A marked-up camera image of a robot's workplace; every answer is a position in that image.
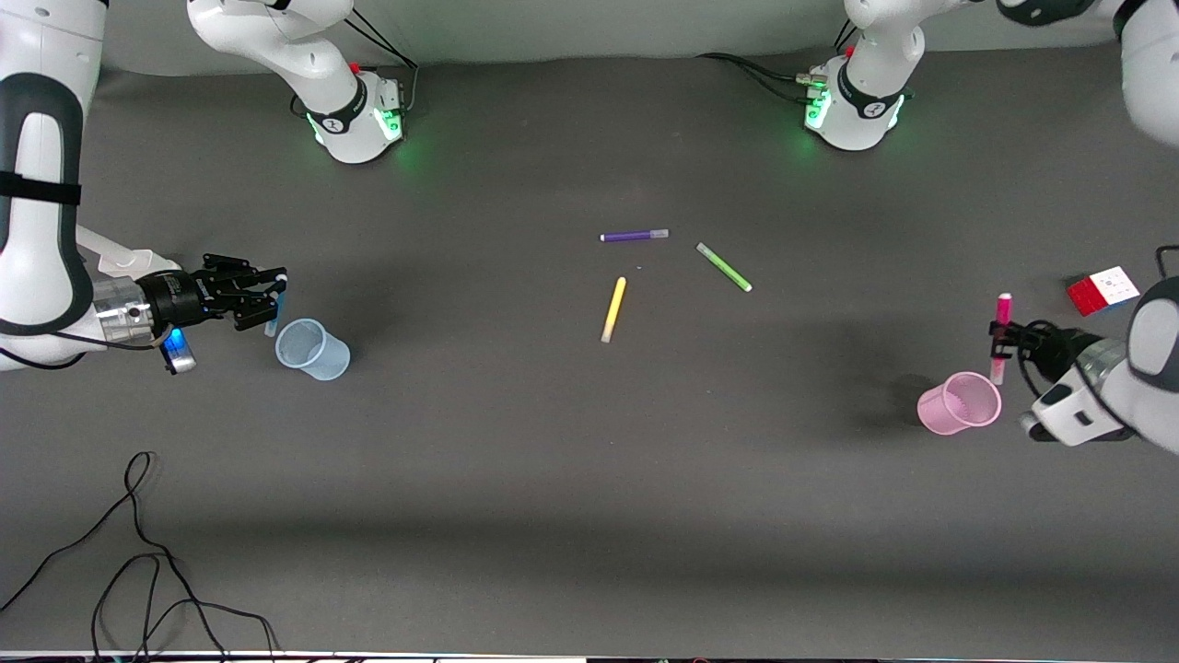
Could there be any pink marker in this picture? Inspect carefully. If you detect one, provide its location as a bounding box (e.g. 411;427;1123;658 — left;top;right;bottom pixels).
989;293;1013;384

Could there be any blue plastic cup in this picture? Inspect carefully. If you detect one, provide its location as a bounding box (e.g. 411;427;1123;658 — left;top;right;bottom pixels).
274;318;352;382

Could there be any pink plastic cup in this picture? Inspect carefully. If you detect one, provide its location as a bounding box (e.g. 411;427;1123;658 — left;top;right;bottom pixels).
916;371;1003;436

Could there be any multicoloured puzzle cube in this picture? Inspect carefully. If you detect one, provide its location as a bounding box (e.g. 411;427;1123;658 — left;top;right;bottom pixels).
1067;266;1142;318

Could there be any green marker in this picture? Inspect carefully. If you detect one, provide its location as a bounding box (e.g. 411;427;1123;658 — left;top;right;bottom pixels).
695;241;753;294

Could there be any yellow marker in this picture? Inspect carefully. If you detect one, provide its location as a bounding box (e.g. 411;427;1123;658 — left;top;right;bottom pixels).
601;276;628;344

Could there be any thin black loose cable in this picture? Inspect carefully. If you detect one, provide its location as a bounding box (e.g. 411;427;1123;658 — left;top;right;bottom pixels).
0;450;282;663

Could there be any black right arm base cable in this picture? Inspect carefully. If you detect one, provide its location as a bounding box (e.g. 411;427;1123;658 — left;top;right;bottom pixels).
345;7;420;116

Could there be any black arm base cable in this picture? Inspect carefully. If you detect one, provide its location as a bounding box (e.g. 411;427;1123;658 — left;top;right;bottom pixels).
345;7;420;116
697;51;825;104

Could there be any black left arm base cable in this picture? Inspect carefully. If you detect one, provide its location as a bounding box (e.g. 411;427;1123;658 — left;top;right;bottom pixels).
697;51;825;104

